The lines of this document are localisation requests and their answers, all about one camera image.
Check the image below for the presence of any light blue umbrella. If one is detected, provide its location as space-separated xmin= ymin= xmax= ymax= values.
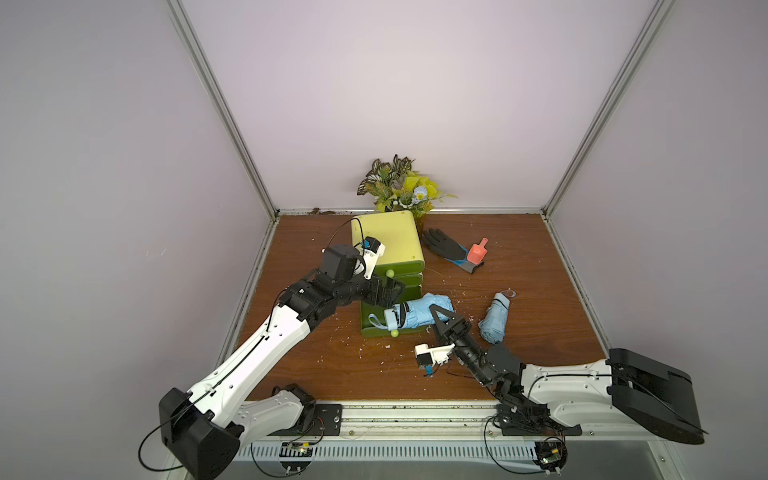
xmin=385 ymin=293 xmax=453 ymax=332
xmin=478 ymin=290 xmax=517 ymax=345

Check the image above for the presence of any dark green top drawer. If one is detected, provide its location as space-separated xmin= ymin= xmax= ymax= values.
xmin=374 ymin=260 xmax=425 ymax=283

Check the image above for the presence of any dark green drawer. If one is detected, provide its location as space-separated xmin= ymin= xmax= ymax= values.
xmin=360 ymin=286 xmax=422 ymax=338
xmin=374 ymin=260 xmax=425 ymax=283
xmin=383 ymin=273 xmax=423 ymax=289

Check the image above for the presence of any dark green bottom drawer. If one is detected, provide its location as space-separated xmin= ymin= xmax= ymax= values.
xmin=360 ymin=286 xmax=422 ymax=338

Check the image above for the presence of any yellow-green drawer cabinet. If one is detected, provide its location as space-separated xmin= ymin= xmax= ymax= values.
xmin=351 ymin=211 xmax=425 ymax=266

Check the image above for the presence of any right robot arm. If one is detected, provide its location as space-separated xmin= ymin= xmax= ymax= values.
xmin=429 ymin=304 xmax=707 ymax=445

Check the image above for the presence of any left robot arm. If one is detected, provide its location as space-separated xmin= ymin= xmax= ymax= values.
xmin=158 ymin=237 xmax=404 ymax=479

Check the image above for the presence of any black work glove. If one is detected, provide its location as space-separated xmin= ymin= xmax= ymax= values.
xmin=421 ymin=228 xmax=484 ymax=274

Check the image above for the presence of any red plastic scoop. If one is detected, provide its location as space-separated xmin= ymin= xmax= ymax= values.
xmin=467 ymin=238 xmax=488 ymax=265

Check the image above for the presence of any artificial plant in vase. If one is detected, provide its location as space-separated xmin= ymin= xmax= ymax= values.
xmin=356 ymin=154 xmax=454 ymax=232

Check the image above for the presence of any right circuit board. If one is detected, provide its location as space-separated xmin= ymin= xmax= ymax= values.
xmin=534 ymin=437 xmax=568 ymax=475

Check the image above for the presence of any circuit board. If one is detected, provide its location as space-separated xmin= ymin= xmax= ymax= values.
xmin=278 ymin=442 xmax=315 ymax=476
xmin=534 ymin=437 xmax=568 ymax=475

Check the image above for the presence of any left circuit board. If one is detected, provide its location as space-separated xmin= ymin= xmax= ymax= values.
xmin=278 ymin=442 xmax=315 ymax=476

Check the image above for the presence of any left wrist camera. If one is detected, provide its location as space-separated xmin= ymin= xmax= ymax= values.
xmin=361 ymin=236 xmax=386 ymax=280

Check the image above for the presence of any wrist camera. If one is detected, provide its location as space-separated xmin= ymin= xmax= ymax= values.
xmin=361 ymin=236 xmax=386 ymax=280
xmin=414 ymin=343 xmax=455 ymax=377

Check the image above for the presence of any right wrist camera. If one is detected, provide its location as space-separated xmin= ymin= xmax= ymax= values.
xmin=414 ymin=343 xmax=455 ymax=377

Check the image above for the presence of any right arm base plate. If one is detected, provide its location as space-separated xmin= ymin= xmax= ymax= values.
xmin=492 ymin=404 xmax=583 ymax=437

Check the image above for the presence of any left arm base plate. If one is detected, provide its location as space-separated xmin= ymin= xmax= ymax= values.
xmin=272 ymin=403 xmax=343 ymax=437

